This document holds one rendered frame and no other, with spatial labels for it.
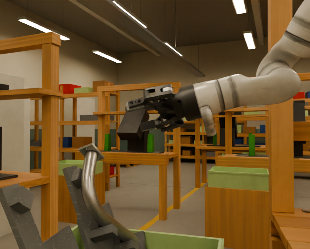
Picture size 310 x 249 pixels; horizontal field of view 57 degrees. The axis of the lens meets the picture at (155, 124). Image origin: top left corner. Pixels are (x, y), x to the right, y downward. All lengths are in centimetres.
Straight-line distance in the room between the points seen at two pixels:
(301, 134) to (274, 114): 18
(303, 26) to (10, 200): 60
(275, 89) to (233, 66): 1085
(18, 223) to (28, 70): 854
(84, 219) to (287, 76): 52
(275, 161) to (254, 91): 78
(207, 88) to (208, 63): 1105
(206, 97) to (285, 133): 80
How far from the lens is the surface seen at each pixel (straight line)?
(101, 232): 69
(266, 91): 61
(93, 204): 66
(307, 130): 147
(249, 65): 1140
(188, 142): 1092
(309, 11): 61
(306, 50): 61
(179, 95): 61
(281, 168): 137
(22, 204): 55
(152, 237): 83
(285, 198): 139
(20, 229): 56
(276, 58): 66
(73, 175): 70
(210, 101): 60
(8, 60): 862
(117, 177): 637
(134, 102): 60
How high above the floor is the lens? 124
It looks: 1 degrees up
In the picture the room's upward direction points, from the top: straight up
